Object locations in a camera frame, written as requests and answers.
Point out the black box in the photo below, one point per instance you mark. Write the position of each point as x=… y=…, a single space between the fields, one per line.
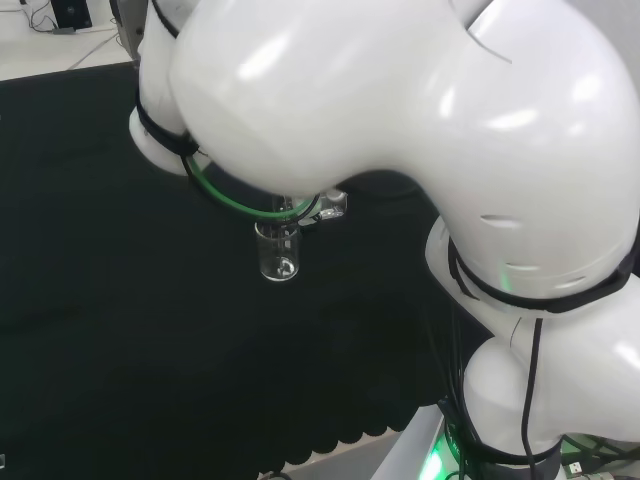
x=72 y=12

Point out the black bench cloth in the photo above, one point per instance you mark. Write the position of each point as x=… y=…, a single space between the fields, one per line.
x=100 y=300

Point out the grey metal post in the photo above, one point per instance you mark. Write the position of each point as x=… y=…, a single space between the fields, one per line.
x=131 y=25

